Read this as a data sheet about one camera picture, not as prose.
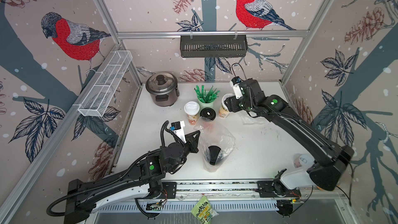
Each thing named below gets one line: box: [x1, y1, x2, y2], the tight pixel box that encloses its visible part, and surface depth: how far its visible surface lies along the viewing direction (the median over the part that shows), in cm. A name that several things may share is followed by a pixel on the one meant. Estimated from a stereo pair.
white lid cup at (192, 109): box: [183, 101, 201, 126], surface depth 87 cm
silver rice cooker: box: [145, 71, 180, 107], surface depth 98 cm
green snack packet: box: [190, 195, 220, 224], surface depth 69 cm
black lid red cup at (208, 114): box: [200, 107, 217, 122], surface depth 83 cm
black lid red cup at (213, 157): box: [205, 145, 223, 172], surface depth 65 cm
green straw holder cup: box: [197, 99, 215, 112], surface depth 93 cm
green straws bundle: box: [193, 85, 221, 104], surface depth 92 cm
